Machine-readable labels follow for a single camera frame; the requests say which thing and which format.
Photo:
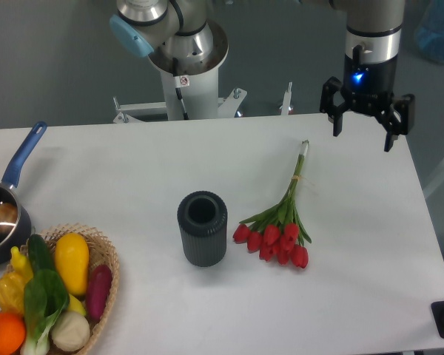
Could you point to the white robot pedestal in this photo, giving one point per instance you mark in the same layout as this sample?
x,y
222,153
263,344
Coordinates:
x,y
189,72

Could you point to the dark grey ribbed vase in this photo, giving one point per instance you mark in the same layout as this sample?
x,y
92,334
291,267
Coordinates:
x,y
202,219

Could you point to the yellow squash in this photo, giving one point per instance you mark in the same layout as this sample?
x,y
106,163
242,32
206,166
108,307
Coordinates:
x,y
72,262

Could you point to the small yellow gourd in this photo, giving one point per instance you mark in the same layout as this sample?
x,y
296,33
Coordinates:
x,y
21,264

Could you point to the round bread in pan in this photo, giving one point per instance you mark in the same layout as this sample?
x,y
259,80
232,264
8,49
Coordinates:
x,y
8,217

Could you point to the beige garlic bulb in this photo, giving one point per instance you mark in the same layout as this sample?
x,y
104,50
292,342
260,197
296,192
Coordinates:
x,y
71,331

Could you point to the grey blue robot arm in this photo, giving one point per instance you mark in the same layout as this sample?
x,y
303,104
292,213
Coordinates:
x,y
373,28

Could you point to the purple eggplant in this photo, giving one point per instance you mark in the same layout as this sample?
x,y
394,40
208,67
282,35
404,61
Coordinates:
x,y
98,290

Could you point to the blue translucent container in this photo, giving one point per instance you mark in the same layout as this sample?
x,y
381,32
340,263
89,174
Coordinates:
x,y
429,35

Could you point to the yellow banana tip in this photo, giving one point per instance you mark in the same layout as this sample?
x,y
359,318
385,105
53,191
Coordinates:
x,y
76,306

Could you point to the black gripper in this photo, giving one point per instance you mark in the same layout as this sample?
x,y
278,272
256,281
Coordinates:
x,y
368,89

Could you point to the orange fruit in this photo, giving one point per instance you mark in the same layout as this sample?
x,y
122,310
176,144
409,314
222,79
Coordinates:
x,y
12,332

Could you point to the yellow bell pepper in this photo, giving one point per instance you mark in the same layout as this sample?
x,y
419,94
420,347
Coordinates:
x,y
12,293

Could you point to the dark green cucumber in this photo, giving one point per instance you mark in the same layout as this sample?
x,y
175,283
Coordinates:
x,y
39,254

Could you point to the green bok choy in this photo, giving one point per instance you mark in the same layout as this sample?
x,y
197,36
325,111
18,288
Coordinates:
x,y
45,297

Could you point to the blue handled saucepan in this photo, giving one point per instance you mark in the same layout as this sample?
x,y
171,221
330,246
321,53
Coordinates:
x,y
10,180

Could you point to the red tulip bouquet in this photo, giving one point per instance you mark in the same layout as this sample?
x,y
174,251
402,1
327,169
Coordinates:
x,y
277,233

